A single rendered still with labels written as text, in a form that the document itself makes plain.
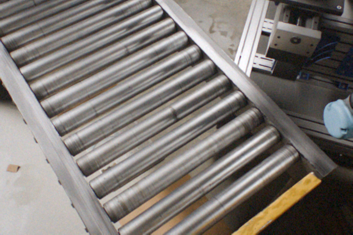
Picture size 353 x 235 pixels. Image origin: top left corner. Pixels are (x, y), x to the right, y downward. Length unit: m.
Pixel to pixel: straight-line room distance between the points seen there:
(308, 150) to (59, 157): 0.59
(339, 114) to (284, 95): 1.03
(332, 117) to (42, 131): 0.65
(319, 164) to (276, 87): 0.87
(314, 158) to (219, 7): 1.58
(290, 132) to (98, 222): 0.50
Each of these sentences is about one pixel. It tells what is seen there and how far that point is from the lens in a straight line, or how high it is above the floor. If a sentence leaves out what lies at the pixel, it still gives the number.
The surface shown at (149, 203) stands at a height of 0.00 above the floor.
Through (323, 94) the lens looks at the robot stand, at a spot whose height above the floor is 0.21.
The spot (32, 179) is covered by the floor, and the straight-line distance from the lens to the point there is 1.79.
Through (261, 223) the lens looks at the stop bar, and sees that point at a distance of 0.81.
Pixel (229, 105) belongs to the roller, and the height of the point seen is 0.80.
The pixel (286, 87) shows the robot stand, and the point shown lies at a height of 0.21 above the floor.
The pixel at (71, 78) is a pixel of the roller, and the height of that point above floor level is 0.79.
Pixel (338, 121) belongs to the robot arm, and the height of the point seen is 1.01.
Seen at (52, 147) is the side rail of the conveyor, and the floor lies 0.80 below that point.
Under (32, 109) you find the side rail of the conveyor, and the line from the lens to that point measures 0.98.
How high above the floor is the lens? 1.59
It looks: 59 degrees down
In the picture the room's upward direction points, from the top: 4 degrees clockwise
